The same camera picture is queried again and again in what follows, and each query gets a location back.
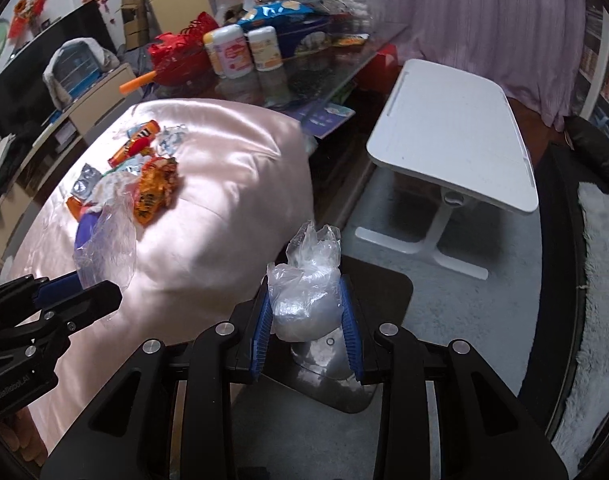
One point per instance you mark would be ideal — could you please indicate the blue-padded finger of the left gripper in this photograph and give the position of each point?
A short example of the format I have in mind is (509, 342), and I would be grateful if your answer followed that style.
(56, 290)

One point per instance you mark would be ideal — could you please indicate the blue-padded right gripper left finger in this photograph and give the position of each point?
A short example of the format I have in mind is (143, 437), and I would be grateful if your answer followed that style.
(253, 321)

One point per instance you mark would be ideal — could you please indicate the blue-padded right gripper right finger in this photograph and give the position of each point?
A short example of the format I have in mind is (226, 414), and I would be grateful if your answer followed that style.
(361, 347)

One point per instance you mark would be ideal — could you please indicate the clear plastic bag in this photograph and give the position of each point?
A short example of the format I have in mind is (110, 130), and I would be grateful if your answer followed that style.
(304, 291)

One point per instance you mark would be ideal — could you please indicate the clear plastic wrapper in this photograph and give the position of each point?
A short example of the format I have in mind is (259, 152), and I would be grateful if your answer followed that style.
(105, 245)

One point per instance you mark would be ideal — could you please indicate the silver foil wrapper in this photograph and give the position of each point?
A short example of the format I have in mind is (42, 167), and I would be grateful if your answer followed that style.
(85, 184)

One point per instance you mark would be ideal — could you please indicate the orange snack wrapper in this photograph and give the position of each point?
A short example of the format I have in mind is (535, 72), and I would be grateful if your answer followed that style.
(154, 190)

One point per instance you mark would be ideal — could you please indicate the pink satin cloth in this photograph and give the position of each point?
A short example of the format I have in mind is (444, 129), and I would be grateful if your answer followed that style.
(245, 189)

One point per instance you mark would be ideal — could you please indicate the beige TV cabinet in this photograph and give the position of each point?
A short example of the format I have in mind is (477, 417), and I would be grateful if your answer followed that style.
(55, 150)

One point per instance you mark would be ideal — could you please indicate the orange candy tube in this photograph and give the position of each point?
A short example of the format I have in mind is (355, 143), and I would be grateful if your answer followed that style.
(140, 139)

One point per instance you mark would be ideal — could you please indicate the black television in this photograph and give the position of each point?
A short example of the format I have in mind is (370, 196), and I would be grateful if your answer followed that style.
(23, 94)

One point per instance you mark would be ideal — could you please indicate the blue booklet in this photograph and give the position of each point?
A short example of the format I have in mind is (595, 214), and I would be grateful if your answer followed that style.
(318, 120)

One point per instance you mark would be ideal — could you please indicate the white folding lap desk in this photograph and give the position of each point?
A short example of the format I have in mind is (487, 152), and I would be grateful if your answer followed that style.
(456, 130)

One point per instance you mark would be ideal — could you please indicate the blue bird cage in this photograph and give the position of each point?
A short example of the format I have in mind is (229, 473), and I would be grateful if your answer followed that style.
(74, 67)

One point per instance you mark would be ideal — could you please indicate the white fluffy rug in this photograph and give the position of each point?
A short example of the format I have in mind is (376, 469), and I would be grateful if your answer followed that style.
(588, 402)

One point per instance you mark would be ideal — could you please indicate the red plastic basket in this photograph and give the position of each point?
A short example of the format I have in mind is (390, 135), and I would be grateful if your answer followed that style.
(178, 58)

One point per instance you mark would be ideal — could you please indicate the pink-label white canister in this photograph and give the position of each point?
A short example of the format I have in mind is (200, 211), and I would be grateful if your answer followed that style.
(231, 47)

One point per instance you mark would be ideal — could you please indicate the yellow-lid canister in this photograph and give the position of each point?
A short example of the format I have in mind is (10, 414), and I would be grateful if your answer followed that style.
(213, 56)

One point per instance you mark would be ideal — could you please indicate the orange-label white canister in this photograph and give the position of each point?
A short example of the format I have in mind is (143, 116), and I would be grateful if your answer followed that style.
(265, 49)

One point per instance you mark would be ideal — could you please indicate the blue cookie tin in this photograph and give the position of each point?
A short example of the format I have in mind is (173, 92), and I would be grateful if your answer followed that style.
(304, 38)

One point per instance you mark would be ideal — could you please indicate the clear plastic container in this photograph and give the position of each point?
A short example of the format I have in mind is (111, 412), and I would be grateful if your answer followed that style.
(362, 16)

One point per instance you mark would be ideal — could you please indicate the blue chip bag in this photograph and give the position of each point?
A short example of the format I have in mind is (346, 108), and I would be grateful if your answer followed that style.
(280, 14)

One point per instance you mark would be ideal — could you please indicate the purple curtain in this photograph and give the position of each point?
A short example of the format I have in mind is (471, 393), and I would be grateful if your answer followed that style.
(531, 48)

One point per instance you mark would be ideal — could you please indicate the orange-handled tool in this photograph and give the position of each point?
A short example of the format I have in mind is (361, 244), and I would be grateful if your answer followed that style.
(137, 83)

